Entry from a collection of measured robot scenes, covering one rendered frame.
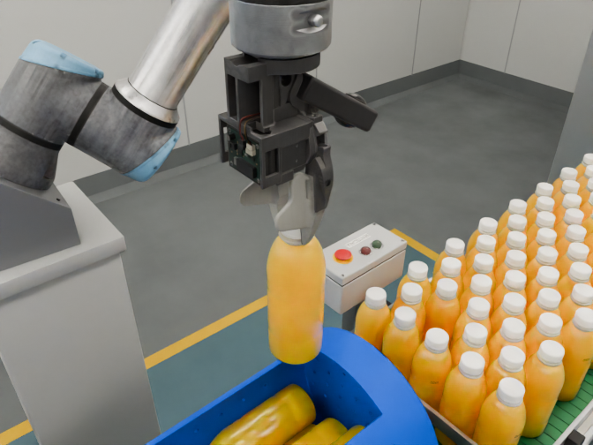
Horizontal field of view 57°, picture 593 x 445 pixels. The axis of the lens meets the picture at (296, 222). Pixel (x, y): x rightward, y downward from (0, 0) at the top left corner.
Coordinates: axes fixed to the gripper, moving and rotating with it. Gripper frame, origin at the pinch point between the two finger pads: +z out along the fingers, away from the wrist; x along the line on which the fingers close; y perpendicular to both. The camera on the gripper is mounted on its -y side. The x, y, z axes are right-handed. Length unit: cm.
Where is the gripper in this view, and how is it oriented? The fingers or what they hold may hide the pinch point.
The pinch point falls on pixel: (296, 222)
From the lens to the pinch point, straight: 61.6
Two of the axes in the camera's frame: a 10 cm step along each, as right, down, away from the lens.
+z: -0.1, 8.3, 5.6
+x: 6.4, 4.4, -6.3
